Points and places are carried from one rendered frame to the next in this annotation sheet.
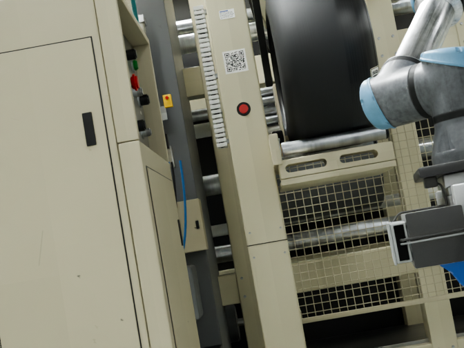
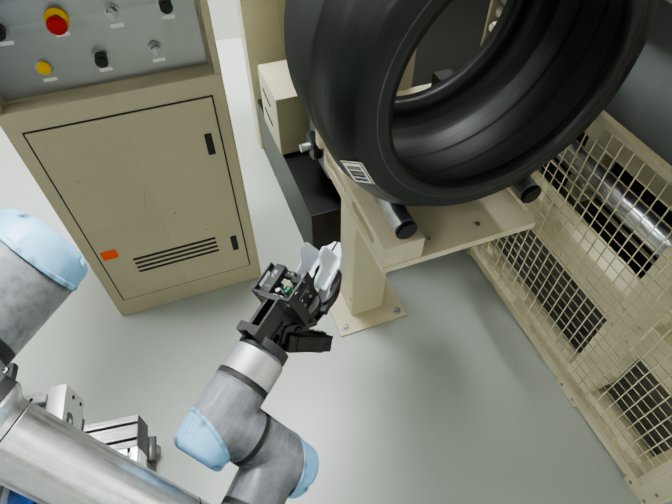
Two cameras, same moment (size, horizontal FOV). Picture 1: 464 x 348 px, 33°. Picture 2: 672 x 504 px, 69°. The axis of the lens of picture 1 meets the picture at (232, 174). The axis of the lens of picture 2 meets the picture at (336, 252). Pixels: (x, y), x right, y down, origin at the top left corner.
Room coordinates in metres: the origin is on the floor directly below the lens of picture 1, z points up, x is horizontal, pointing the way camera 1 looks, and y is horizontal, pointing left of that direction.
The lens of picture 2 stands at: (2.11, -1.03, 1.60)
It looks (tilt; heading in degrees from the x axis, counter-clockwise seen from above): 51 degrees down; 68
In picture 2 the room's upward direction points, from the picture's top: straight up
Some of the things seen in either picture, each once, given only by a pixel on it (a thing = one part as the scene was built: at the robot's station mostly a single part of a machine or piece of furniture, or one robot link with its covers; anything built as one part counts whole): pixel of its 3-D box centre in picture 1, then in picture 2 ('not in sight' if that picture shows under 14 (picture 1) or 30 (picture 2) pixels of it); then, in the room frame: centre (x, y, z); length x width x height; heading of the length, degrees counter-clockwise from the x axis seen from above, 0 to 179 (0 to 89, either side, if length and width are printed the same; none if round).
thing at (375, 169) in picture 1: (333, 176); (423, 191); (2.61, -0.33, 0.80); 0.37 x 0.36 x 0.02; 178
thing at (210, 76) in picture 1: (212, 76); not in sight; (2.57, 0.01, 1.19); 0.05 x 0.04 x 0.48; 178
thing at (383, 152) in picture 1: (335, 161); (369, 194); (2.47, -0.33, 0.84); 0.36 x 0.09 x 0.06; 88
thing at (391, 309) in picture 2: not in sight; (360, 297); (2.60, -0.08, 0.01); 0.27 x 0.27 x 0.02; 88
